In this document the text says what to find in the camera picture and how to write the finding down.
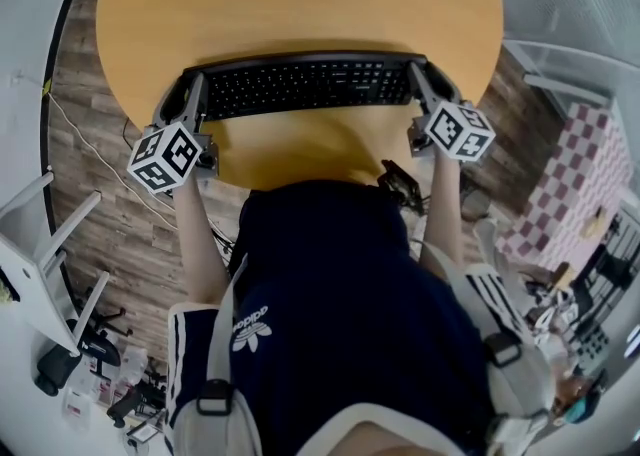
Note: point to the black waist-mounted device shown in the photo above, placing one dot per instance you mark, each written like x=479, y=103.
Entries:
x=402, y=186

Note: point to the grey black office chair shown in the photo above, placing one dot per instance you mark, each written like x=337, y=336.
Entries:
x=95, y=344

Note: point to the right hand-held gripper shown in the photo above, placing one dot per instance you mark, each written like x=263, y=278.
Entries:
x=460, y=131

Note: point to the clear plastic bag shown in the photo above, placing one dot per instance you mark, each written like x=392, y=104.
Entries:
x=130, y=359

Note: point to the person's left forearm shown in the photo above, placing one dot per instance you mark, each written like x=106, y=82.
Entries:
x=200, y=244

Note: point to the pink checkered tablecloth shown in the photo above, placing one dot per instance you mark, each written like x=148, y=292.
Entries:
x=580, y=179

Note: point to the white metal frame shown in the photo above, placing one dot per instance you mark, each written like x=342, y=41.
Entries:
x=560, y=51

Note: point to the navy blue sports shirt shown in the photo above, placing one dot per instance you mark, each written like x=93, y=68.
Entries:
x=350, y=304

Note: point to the person's right forearm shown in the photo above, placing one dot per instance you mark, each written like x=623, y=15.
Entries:
x=442, y=209

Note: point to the black keyboard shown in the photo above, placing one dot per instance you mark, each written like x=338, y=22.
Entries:
x=300, y=86

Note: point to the tan cardboard piece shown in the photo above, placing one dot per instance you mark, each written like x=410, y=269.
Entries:
x=595, y=224

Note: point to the white desk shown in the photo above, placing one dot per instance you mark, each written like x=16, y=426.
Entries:
x=30, y=264

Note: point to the yellow tape piece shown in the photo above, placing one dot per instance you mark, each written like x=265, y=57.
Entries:
x=46, y=86

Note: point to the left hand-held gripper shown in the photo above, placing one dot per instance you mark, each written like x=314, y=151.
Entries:
x=165, y=156

